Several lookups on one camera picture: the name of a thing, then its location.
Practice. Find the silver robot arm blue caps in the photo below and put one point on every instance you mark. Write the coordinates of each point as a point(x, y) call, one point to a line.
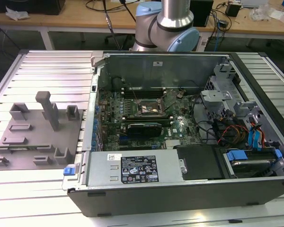
point(172, 19)

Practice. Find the grey printed parts rack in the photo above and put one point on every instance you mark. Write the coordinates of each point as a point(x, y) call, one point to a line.
point(38, 139)

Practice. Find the hard disk in blue carrier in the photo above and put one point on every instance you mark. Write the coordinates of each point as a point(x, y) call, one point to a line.
point(251, 166)

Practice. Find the green RAM stick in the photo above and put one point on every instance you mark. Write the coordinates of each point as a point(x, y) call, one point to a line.
point(26, 148)

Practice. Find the silver metal disk bay cage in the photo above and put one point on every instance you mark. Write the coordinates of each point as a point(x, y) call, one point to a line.
point(215, 95)

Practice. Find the CPU socket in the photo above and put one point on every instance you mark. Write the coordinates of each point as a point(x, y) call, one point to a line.
point(149, 110)

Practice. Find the white cardboard box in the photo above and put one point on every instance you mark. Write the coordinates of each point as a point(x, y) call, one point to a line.
point(278, 15)

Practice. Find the silver coin cell battery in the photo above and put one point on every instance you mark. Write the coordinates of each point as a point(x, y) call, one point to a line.
point(180, 95)

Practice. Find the black open PC case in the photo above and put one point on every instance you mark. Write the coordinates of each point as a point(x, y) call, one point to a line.
point(156, 201)

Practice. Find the clear plastic bag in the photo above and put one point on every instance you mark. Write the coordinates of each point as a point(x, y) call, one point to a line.
point(259, 11)

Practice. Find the white case label sticker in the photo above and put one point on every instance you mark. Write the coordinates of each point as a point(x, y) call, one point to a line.
point(158, 63)

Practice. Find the grey power supply unit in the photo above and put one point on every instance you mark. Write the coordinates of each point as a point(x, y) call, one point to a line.
point(99, 165)

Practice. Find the crumpled white paper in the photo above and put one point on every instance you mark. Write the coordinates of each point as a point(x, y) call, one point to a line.
point(16, 14)

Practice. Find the silver chipset heatsink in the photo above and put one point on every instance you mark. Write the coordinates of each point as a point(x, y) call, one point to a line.
point(172, 143)

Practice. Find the black plastic shroud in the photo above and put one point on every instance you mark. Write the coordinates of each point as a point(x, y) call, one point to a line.
point(198, 163)

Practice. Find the small dark adapter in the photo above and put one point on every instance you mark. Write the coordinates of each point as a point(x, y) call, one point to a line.
point(222, 23)

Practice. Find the flat grey device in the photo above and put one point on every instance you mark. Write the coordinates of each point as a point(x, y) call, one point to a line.
point(254, 2)

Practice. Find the green motherboard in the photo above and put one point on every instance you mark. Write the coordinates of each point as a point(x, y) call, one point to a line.
point(182, 111)

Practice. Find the blue case release latch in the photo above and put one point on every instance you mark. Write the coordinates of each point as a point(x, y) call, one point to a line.
point(69, 170)

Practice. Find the black graphics card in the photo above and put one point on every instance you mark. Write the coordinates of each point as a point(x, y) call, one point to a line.
point(144, 130)

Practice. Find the black power adapter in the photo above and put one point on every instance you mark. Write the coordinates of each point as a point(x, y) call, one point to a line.
point(233, 10)

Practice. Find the large black equipment box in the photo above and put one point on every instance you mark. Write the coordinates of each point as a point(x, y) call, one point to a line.
point(26, 6)

